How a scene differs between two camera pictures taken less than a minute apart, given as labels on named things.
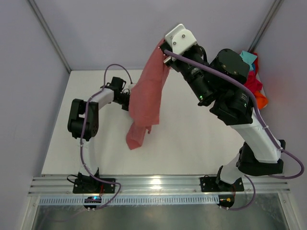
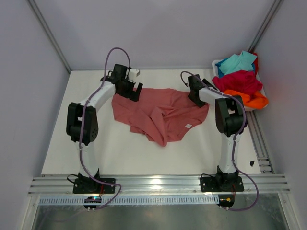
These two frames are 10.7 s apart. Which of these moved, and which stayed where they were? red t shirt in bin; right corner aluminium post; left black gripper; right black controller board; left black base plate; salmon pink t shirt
Moved: salmon pink t shirt; left black gripper
Stayed: right black controller board; left black base plate; red t shirt in bin; right corner aluminium post
